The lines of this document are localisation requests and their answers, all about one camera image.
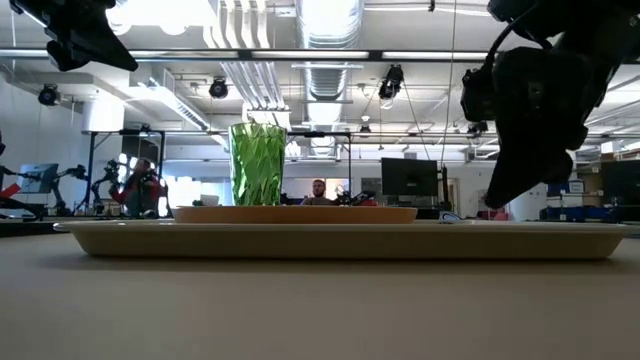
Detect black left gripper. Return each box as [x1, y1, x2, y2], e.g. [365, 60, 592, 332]
[8, 0, 140, 73]

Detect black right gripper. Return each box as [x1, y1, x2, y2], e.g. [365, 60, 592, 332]
[483, 47, 609, 210]

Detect green faceted cup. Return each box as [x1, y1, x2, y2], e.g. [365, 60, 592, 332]
[228, 122, 288, 207]

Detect beige plastic tray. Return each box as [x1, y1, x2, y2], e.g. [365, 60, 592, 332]
[53, 219, 632, 260]

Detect orange plate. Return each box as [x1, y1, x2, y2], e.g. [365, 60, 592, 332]
[172, 205, 419, 225]

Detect blue storage bins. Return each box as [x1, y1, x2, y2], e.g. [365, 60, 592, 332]
[539, 179, 617, 222]

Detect dark wide screen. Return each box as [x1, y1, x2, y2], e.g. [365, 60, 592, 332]
[599, 159, 640, 207]

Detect black flat monitor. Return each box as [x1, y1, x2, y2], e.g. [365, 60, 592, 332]
[380, 157, 440, 198]

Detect person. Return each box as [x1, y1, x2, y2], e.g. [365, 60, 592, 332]
[301, 178, 335, 207]
[110, 158, 162, 219]

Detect tilted grey monitor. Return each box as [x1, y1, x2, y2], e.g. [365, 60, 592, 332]
[17, 163, 60, 195]

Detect overhead bar with light strips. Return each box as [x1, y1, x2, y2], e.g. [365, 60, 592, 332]
[0, 47, 494, 65]

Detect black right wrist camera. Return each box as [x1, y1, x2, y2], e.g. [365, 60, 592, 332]
[459, 67, 496, 124]

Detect black metal stand frame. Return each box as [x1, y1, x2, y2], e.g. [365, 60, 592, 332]
[286, 130, 354, 206]
[82, 128, 166, 217]

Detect silver ventilation duct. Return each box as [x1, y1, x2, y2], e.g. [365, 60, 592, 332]
[294, 0, 366, 104]

